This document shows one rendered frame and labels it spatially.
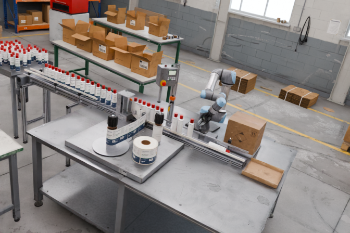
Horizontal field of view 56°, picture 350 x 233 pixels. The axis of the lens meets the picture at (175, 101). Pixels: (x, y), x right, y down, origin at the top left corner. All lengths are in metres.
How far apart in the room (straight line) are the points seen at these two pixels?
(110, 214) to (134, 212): 0.22
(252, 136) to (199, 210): 0.97
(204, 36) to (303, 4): 2.70
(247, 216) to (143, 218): 1.07
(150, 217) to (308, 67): 5.83
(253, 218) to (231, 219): 0.16
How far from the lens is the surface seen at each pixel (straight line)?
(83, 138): 2.97
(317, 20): 7.97
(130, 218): 3.18
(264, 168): 3.06
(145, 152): 2.62
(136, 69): 4.86
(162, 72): 3.05
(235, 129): 3.12
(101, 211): 3.23
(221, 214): 2.46
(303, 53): 8.11
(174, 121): 3.10
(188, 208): 2.43
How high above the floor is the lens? 2.42
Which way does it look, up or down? 24 degrees down
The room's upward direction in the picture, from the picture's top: 9 degrees clockwise
